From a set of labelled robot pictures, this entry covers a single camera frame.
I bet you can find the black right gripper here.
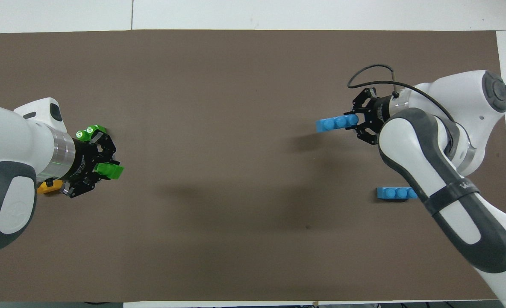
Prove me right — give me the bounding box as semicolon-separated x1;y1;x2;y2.
344;87;397;146

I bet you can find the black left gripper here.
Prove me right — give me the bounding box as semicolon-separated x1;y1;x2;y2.
62;132;121;198

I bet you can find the green two-stud block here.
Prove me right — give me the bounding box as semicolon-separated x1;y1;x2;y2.
75;124;107;142
95;163;124;179

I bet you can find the blue three-stud brick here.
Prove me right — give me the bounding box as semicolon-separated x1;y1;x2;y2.
316;115;359;133
377;187;419;200

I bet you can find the yellow two-stud block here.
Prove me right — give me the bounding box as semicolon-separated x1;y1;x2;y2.
37;180;64;195

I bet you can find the brown table mat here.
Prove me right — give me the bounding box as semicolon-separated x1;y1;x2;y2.
0;29;506;302

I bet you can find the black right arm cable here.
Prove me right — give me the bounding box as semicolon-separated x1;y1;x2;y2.
347;64;456;124

